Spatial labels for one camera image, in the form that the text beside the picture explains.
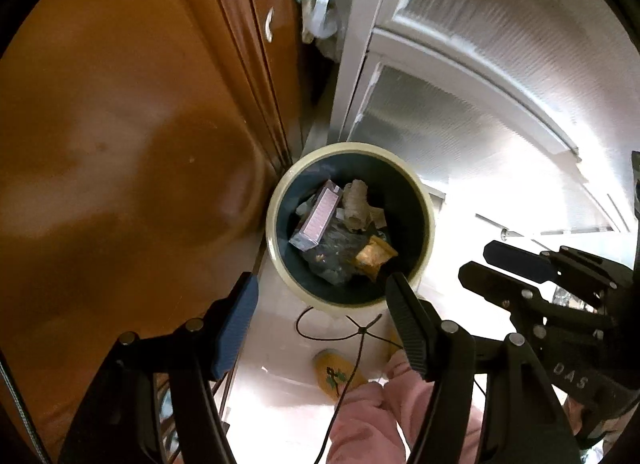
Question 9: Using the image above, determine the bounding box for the pink strawberry milk carton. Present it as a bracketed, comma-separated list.
[288, 180, 342, 252]

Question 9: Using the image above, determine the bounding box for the beige loofah scrubbing pad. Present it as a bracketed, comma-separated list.
[342, 179, 386, 231]

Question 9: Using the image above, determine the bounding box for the cream rimmed trash bin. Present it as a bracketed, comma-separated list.
[266, 142, 435, 316]

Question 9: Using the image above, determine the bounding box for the crumpled yellow wrapper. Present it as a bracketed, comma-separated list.
[355, 236, 398, 281]

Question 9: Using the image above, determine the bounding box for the yellow slipper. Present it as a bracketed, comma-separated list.
[312, 349, 368, 403]

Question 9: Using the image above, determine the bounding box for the pink trouser leg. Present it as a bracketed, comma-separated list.
[326, 349, 484, 464]

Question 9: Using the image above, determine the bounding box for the white washing machine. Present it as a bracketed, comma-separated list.
[329, 0, 639, 236]

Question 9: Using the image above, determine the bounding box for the brown wooden cabinet door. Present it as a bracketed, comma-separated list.
[1, 0, 326, 458]

